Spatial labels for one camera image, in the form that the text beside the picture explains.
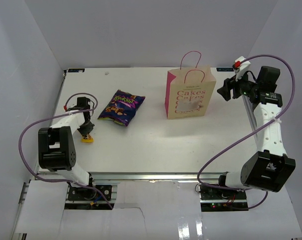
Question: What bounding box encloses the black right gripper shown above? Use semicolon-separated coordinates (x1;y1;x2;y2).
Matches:
217;68;260;102

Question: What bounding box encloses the yellow M&M packet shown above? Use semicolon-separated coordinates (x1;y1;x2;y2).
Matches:
78;129;94;144

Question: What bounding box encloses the purple snack bag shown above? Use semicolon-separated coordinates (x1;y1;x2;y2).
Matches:
98;90;145;127

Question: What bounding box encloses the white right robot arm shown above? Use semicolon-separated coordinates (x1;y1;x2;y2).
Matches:
216;66;295;200

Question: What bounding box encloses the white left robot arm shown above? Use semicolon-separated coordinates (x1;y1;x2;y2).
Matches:
38;96;96;200

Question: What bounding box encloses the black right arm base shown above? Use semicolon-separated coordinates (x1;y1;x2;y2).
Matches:
195;183;248;213

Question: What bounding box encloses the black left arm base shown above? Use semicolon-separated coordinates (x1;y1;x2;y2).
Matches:
65;186;110;210

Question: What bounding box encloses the blue label right corner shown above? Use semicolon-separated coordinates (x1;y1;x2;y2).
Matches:
216;67;234;72

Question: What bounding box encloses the blue label corner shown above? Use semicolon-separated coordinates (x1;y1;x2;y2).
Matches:
216;67;234;72
68;68;85;73

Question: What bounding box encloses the blue label left corner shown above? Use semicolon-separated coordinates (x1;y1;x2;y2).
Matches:
68;68;85;73

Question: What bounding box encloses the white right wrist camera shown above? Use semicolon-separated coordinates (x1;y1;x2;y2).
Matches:
232;56;251;80

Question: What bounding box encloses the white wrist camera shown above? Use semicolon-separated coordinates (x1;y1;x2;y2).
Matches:
232;56;251;80
64;105;78;112

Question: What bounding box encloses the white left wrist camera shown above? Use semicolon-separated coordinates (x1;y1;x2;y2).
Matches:
64;105;78;112

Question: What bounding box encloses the paper bag with pink handles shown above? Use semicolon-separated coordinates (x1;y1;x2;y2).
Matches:
164;65;216;120

